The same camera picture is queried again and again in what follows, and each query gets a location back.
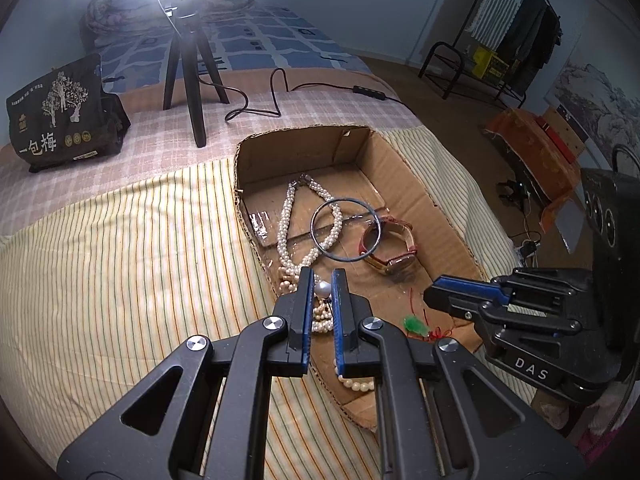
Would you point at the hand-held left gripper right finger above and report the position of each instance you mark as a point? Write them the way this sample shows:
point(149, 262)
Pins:
point(339, 320)

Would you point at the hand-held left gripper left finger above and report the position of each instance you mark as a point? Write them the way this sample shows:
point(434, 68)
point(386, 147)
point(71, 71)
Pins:
point(306, 310)

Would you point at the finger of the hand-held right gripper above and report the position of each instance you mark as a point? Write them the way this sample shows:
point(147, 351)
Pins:
point(465, 285)
point(550, 285)

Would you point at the silver bangle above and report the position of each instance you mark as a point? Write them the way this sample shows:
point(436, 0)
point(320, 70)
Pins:
point(312, 228)

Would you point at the cardboard box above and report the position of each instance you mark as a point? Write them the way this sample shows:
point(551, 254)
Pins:
point(310, 170)

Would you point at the white power strip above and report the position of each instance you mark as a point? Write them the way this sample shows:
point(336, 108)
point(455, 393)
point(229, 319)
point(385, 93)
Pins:
point(530, 250)

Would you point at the grey flat board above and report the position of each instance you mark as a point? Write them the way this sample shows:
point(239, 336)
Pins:
point(572, 225)

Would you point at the clear plastic wrap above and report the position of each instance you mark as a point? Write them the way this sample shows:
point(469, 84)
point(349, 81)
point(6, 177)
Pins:
point(260, 225)

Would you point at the pink fuzzy cloth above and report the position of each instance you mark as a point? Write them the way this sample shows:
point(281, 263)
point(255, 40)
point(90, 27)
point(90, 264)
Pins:
point(595, 445)

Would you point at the orange cardboard carton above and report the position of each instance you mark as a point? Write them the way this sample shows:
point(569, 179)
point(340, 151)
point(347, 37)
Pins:
point(530, 150)

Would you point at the yellow striped cloth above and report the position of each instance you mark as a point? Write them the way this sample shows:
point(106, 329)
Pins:
point(125, 270)

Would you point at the yellow crate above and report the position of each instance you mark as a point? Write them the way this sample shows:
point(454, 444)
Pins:
point(487, 62)

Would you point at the pink checkered blanket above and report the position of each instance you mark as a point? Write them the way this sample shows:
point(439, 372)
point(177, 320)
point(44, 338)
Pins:
point(125, 150)

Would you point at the dark hanging clothes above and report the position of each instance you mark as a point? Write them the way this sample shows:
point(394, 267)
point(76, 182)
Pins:
point(532, 40)

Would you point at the black tripod stand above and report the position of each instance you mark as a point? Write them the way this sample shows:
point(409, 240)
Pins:
point(192, 90)

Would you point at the blue plaid bed sheet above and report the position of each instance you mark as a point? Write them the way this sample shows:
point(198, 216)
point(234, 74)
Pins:
point(260, 55)

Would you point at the black clothes rack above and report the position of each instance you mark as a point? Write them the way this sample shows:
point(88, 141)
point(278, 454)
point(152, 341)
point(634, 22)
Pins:
point(465, 5)

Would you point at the white striped hanging cloth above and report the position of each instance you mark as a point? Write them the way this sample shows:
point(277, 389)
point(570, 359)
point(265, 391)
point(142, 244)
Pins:
point(500, 5)

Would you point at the black snack bag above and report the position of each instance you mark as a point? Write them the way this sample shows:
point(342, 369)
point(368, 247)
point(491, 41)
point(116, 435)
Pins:
point(50, 125)

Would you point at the landscape wall painting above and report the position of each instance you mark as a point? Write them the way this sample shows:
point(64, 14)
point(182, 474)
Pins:
point(600, 95)

